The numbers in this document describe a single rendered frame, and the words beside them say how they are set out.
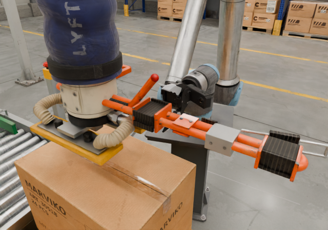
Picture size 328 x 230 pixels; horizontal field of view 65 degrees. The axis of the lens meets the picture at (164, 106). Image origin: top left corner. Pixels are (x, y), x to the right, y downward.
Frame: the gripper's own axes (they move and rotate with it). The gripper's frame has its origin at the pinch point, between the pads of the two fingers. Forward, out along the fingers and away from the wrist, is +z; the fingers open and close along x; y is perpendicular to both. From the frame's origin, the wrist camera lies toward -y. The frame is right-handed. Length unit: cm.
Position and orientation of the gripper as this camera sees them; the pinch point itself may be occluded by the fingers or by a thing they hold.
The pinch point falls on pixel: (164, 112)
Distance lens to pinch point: 75.4
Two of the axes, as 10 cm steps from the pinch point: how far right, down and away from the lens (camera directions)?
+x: 0.0, -8.8, -4.8
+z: -5.5, 4.0, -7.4
